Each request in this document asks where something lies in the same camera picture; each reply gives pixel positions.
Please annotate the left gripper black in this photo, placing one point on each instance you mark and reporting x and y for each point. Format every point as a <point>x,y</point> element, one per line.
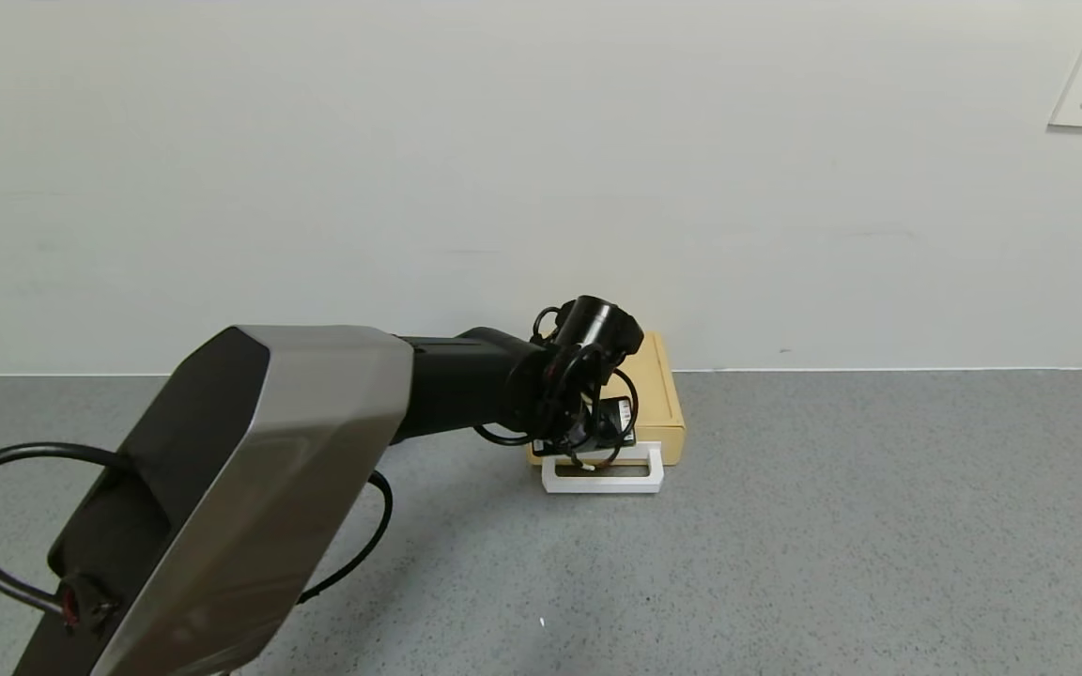
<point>618,419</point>

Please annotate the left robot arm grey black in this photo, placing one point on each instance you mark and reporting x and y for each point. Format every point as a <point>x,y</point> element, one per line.
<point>259,469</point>

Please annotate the yellow drawer cabinet case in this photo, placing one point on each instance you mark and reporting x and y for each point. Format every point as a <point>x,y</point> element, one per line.
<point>658,394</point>

